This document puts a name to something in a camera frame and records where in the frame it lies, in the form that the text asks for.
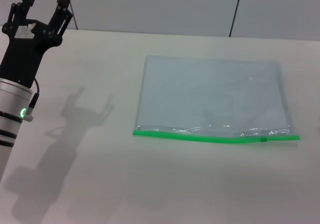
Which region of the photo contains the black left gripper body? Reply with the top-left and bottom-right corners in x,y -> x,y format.
0,18 -> 63,89

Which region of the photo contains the clear green-zip document bag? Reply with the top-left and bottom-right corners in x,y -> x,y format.
132,55 -> 301,144

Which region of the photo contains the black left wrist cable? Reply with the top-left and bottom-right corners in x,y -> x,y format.
26,77 -> 41,122

